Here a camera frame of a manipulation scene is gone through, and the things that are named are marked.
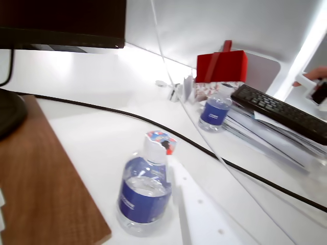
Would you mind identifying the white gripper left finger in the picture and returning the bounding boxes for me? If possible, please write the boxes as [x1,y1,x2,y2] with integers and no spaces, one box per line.
[0,188,6,232]

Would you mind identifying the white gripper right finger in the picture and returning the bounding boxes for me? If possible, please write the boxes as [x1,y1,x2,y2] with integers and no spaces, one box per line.
[167,162,259,245]

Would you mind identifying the blue bottle with sticker cap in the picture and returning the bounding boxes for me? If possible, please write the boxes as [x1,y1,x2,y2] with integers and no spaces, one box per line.
[115,130,179,238]

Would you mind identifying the white leader robot arm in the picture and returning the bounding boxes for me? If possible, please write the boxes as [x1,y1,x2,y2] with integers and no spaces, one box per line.
[293,72,327,112]

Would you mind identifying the brown wooden board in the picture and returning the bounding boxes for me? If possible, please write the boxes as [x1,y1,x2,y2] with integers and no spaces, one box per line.
[0,94,112,245]

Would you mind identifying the blue white round object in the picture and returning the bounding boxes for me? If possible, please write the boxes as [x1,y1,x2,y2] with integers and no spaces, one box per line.
[198,83,233,133]

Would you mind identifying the black monitor stand base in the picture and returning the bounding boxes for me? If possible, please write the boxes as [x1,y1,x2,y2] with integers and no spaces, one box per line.
[0,88,28,140]

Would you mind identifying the stack of white papers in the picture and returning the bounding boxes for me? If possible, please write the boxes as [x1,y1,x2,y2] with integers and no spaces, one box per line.
[222,101,327,176]

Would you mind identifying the small white clip stand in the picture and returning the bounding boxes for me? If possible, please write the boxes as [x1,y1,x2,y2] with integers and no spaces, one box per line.
[167,83,183,103]

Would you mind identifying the red floral patterned box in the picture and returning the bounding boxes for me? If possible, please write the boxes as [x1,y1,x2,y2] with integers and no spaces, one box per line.
[193,81,245,103]

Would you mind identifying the black keyboard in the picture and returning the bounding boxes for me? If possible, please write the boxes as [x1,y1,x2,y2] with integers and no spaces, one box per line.
[230,84,327,146]

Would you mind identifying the white rounded chair backrest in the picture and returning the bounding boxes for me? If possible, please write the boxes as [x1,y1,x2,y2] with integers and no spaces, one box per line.
[242,51,282,94]

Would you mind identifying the black computer monitor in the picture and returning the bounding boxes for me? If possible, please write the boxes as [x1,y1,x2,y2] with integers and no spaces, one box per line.
[0,0,128,51]

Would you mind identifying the thick black cable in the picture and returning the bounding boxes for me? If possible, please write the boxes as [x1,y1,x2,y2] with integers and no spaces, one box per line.
[15,91,327,213]

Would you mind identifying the white cable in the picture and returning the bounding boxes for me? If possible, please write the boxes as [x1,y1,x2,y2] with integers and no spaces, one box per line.
[150,0,299,245]

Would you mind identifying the thin black monitor cable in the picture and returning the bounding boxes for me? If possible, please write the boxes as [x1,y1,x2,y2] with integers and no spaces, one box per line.
[0,48,14,87]

